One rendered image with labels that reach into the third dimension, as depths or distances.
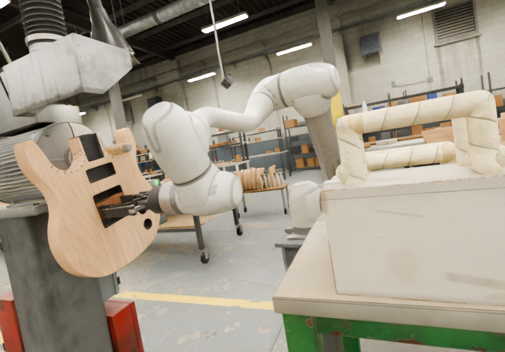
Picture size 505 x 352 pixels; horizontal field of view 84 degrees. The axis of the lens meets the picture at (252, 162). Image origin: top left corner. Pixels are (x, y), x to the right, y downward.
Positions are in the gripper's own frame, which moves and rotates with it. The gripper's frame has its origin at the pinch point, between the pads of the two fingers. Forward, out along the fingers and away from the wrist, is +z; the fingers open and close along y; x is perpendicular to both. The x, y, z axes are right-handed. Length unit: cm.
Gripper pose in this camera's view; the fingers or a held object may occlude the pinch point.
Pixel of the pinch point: (113, 204)
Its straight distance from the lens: 92.6
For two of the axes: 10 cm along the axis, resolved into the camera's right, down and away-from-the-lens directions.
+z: -9.1, 1.5, 3.9
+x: -2.4, -9.5, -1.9
